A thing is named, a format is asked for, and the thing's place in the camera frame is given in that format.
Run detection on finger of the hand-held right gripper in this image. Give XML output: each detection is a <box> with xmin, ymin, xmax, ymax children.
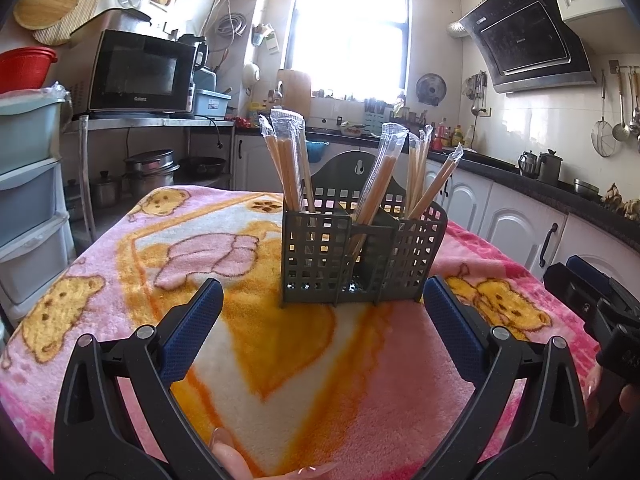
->
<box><xmin>543</xmin><ymin>261</ymin><xmax>601</xmax><ymax>323</ymax></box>
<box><xmin>566</xmin><ymin>254</ymin><xmax>640</xmax><ymax>301</ymax></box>

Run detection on small steel pot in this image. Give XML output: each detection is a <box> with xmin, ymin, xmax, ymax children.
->
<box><xmin>92</xmin><ymin>170</ymin><xmax>121</xmax><ymax>208</ymax></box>

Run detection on person's right hand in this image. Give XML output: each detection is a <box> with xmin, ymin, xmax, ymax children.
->
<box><xmin>585</xmin><ymin>370</ymin><xmax>640</xmax><ymax>431</ymax></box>

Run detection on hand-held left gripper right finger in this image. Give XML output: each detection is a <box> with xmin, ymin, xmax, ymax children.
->
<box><xmin>422</xmin><ymin>275</ymin><xmax>590</xmax><ymax>480</ymax></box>

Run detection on black microwave oven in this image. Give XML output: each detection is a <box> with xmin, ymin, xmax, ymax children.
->
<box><xmin>85</xmin><ymin>29</ymin><xmax>197</xmax><ymax>118</ymax></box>

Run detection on black kitchen countertop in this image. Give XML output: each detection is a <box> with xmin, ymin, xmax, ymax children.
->
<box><xmin>232</xmin><ymin>127</ymin><xmax>640</xmax><ymax>251</ymax></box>

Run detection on pale plastic drawer unit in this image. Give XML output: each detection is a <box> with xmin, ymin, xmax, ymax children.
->
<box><xmin>0</xmin><ymin>82</ymin><xmax>73</xmax><ymax>321</ymax></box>

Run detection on steel kettle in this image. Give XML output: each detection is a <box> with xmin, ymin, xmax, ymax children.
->
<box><xmin>537</xmin><ymin>149</ymin><xmax>563</xmax><ymax>186</ymax></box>

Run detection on blue plastic dish box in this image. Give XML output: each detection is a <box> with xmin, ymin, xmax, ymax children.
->
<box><xmin>192</xmin><ymin>88</ymin><xmax>233</xmax><ymax>118</ymax></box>

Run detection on steel hanging spoon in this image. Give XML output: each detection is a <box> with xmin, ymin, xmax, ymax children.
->
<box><xmin>629</xmin><ymin>67</ymin><xmax>640</xmax><ymax>136</ymax></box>

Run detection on stack of steel pots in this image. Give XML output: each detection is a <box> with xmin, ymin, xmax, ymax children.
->
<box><xmin>122</xmin><ymin>149</ymin><xmax>181</xmax><ymax>196</ymax></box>

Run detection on teal knife block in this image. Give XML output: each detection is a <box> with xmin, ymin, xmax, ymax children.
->
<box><xmin>363</xmin><ymin>99</ymin><xmax>393</xmax><ymax>133</ymax></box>

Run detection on black glass range hood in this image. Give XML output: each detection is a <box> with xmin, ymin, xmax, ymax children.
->
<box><xmin>458</xmin><ymin>0</ymin><xmax>598</xmax><ymax>95</ymax></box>

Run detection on steel ladle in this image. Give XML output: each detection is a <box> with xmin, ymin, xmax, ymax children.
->
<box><xmin>612</xmin><ymin>67</ymin><xmax>632</xmax><ymax>142</ymax></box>

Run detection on brown knobbly roots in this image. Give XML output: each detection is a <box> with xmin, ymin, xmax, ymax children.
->
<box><xmin>602</xmin><ymin>183</ymin><xmax>640</xmax><ymax>221</ymax></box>

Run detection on white kitchen base cabinets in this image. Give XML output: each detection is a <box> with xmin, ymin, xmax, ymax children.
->
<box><xmin>232</xmin><ymin>135</ymin><xmax>640</xmax><ymax>286</ymax></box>

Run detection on black power cable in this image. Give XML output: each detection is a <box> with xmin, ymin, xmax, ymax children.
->
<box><xmin>200</xmin><ymin>116</ymin><xmax>223</xmax><ymax>151</ymax></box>

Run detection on pink printed bear blanket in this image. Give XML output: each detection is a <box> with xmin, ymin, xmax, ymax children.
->
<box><xmin>0</xmin><ymin>185</ymin><xmax>601</xmax><ymax>480</ymax></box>

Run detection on wire mesh strainer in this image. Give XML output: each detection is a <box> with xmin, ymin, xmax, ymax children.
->
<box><xmin>591</xmin><ymin>71</ymin><xmax>617</xmax><ymax>157</ymax></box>

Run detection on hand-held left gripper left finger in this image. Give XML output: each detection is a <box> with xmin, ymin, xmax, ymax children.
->
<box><xmin>52</xmin><ymin>277</ymin><xmax>224</xmax><ymax>480</ymax></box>

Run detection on steel shelf table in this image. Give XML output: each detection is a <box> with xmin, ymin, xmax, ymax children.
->
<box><xmin>62</xmin><ymin>115</ymin><xmax>236</xmax><ymax>243</ymax></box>

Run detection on person's left hand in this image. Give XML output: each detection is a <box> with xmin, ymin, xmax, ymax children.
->
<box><xmin>210</xmin><ymin>426</ymin><xmax>340</xmax><ymax>480</ymax></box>

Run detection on glass french press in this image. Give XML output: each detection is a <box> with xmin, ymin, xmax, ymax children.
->
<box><xmin>517</xmin><ymin>151</ymin><xmax>540</xmax><ymax>179</ymax></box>

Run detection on row of condiment bottles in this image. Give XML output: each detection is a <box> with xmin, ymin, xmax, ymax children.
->
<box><xmin>430</xmin><ymin>117</ymin><xmax>476</xmax><ymax>151</ymax></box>

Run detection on coiled grey hose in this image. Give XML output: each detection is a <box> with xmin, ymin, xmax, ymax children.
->
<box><xmin>218</xmin><ymin>12</ymin><xmax>249</xmax><ymax>38</ymax></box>

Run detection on hanging small kitchen utensils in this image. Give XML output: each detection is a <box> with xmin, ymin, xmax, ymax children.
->
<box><xmin>465</xmin><ymin>71</ymin><xmax>488</xmax><ymax>116</ymax></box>

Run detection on group of wooden chopsticks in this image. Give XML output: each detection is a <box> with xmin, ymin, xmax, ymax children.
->
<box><xmin>257</xmin><ymin>108</ymin><xmax>466</xmax><ymax>241</ymax></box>

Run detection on kitchen window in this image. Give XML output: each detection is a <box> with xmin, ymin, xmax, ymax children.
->
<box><xmin>287</xmin><ymin>0</ymin><xmax>411</xmax><ymax>101</ymax></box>

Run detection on grey plastic cutlery basket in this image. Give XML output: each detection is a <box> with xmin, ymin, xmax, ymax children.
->
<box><xmin>280</xmin><ymin>150</ymin><xmax>448</xmax><ymax>308</ymax></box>

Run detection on black wok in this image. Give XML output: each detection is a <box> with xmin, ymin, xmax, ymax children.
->
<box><xmin>177</xmin><ymin>156</ymin><xmax>227</xmax><ymax>178</ymax></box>

